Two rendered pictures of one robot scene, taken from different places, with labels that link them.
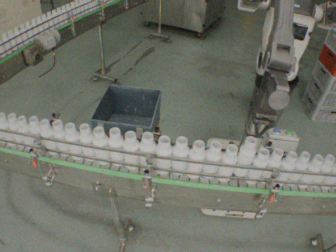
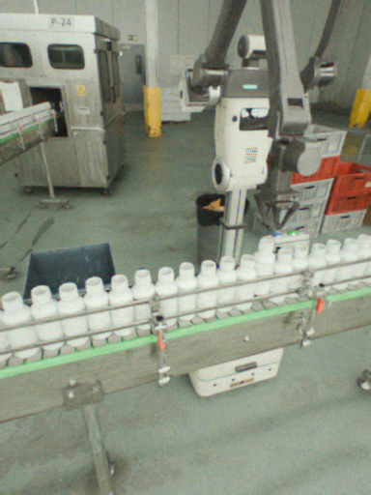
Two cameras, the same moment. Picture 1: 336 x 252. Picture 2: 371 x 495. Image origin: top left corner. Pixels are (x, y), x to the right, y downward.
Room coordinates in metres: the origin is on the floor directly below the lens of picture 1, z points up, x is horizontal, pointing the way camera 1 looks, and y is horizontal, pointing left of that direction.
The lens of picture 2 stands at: (-0.01, 0.23, 1.61)
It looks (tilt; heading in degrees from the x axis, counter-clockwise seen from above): 31 degrees down; 336
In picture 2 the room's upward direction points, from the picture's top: 2 degrees clockwise
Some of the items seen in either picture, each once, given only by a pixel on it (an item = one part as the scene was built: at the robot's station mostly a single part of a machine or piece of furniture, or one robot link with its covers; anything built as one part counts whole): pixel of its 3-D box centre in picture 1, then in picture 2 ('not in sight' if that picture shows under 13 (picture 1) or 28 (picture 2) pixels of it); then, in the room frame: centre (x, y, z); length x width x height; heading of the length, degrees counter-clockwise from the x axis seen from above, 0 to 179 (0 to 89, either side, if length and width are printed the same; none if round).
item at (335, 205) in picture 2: not in sight; (336, 196); (2.41, -2.77, 0.33); 0.61 x 0.41 x 0.22; 88
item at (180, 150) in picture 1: (180, 155); (185, 291); (0.60, -0.05, 1.08); 0.06 x 0.06 x 0.17
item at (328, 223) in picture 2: not in sight; (331, 215); (2.41, -2.77, 0.11); 0.61 x 0.41 x 0.22; 88
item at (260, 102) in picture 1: (266, 100); (278, 180); (0.58, -0.28, 1.37); 0.10 x 0.07 x 0.07; 175
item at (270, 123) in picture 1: (260, 122); (278, 211); (0.56, -0.28, 1.30); 0.07 x 0.07 x 0.09; 85
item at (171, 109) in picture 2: not in sight; (166, 104); (9.93, -3.48, 0.50); 1.24 x 1.03 x 1.00; 88
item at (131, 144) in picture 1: (131, 150); (122, 305); (0.60, 0.12, 1.08); 0.06 x 0.06 x 0.17
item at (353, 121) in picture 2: not in sight; (359, 110); (6.90, -8.23, 0.55); 0.40 x 0.40 x 1.10; 85
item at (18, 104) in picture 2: not in sight; (11, 96); (4.55, 0.47, 1.22); 0.23 x 0.04 x 0.32; 67
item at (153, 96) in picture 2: not in sight; (153, 111); (8.02, -2.41, 0.55); 0.40 x 0.40 x 1.10; 85
